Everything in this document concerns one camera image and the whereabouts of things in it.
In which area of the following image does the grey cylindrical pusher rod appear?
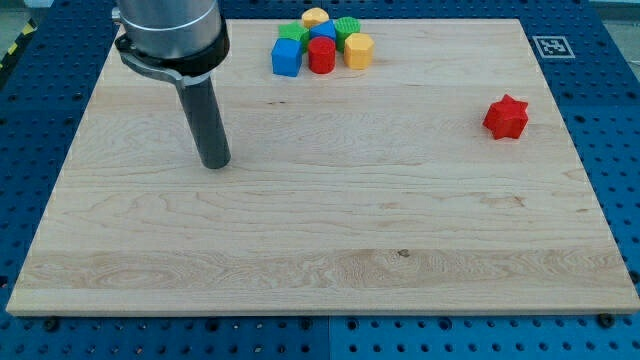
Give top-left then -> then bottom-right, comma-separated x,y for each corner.
178,73 -> 231,169

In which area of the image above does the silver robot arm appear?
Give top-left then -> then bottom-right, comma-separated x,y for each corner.
111,0 -> 231,169

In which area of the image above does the blue cube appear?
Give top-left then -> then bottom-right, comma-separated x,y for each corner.
271,38 -> 303,77

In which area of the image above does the green star block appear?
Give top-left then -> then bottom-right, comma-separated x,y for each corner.
278,21 -> 310,53

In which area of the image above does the red star block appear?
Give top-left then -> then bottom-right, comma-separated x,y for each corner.
483,94 -> 528,140

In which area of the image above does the red cylinder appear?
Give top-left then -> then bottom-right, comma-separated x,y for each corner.
308,36 -> 336,74

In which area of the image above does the yellow round block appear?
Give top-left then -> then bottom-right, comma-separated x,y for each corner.
301,7 -> 330,29

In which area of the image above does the blue triangular block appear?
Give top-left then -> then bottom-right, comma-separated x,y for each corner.
310,20 -> 336,41

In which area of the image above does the green round block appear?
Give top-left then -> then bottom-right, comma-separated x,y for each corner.
334,16 -> 361,52

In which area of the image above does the yellow hexagon block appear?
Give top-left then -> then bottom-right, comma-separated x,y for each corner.
343,33 -> 375,70

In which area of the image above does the wooden board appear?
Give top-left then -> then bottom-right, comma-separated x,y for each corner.
7,19 -> 639,317

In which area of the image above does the white fiducial marker tag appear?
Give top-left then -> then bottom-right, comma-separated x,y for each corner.
532,35 -> 575,59

